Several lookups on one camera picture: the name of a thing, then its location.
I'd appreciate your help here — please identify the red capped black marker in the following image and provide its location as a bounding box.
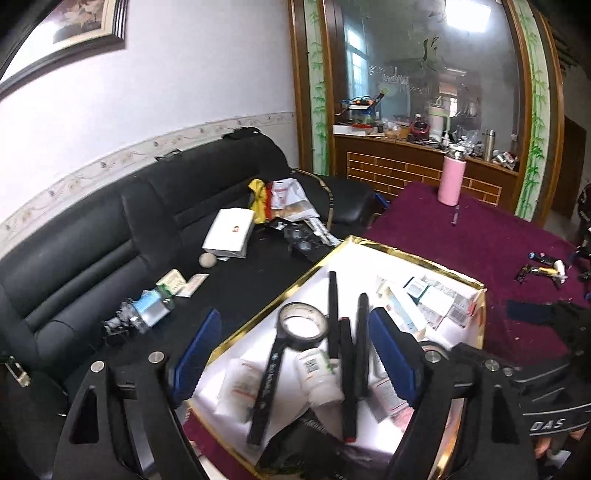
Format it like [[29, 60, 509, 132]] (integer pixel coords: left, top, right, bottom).
[[339, 317, 358, 444]]

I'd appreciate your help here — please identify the silver grey carton box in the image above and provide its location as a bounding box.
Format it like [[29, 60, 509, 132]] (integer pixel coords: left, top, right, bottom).
[[418, 276, 461, 330]]

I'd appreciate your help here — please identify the small white barcode box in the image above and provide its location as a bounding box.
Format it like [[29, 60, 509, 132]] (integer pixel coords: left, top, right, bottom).
[[446, 294, 476, 328]]

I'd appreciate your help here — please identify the white green pill bottle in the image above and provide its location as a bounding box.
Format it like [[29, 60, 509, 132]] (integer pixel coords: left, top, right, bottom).
[[295, 348, 345, 407]]

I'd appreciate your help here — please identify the brown tape roll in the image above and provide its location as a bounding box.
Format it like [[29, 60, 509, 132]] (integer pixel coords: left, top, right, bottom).
[[276, 302, 329, 351]]

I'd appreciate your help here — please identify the white tube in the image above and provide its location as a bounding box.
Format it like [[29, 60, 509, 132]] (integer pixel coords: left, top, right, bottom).
[[380, 283, 428, 340]]

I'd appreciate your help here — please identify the white pill bottle red label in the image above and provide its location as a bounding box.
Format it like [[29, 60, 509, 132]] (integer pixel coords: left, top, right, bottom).
[[214, 358, 263, 424]]

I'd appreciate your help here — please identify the blue white medicine box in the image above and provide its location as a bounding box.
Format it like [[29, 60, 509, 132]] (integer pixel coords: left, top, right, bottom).
[[404, 276, 430, 304]]

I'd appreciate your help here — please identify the black marker pen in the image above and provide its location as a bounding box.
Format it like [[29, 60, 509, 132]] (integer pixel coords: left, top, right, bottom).
[[328, 271, 339, 360], [246, 335, 287, 447]]

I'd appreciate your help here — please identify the operator right hand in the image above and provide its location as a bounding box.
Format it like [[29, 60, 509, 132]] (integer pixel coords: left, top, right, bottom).
[[534, 428, 586, 459]]

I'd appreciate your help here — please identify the clear plastic bottle on sofa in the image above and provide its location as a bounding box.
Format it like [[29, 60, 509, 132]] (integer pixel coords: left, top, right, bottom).
[[103, 286, 174, 336]]

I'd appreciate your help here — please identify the small white ball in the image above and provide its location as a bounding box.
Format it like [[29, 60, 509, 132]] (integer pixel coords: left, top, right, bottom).
[[198, 252, 217, 269]]

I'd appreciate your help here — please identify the gold white open box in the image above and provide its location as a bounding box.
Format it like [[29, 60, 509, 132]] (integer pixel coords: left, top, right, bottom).
[[186, 237, 486, 479]]

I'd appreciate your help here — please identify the white box red logo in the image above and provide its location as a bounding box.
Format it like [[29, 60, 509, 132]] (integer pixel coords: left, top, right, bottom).
[[202, 207, 254, 259]]

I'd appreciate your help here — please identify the yellow black pen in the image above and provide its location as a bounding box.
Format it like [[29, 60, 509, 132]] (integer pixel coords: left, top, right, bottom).
[[516, 265, 560, 283]]

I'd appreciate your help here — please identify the black leather sofa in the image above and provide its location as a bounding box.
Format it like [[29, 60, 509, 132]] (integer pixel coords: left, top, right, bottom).
[[1, 128, 375, 479]]

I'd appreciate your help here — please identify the small white bottle on pens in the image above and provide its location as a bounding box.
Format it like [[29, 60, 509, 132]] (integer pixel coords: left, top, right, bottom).
[[553, 260, 567, 284]]

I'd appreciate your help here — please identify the yellow cloth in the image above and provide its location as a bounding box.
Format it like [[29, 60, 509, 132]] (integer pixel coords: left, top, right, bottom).
[[249, 179, 270, 224]]

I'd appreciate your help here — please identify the pink thermos bottle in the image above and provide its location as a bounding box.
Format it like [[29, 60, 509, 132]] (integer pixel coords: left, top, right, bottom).
[[438, 145, 467, 207]]

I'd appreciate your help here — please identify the wooden mirror cabinet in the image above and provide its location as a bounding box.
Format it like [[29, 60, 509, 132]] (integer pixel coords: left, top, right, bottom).
[[287, 1, 564, 225]]

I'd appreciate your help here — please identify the framed wall picture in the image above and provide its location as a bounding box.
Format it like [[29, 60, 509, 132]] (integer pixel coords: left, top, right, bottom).
[[1, 0, 128, 97]]

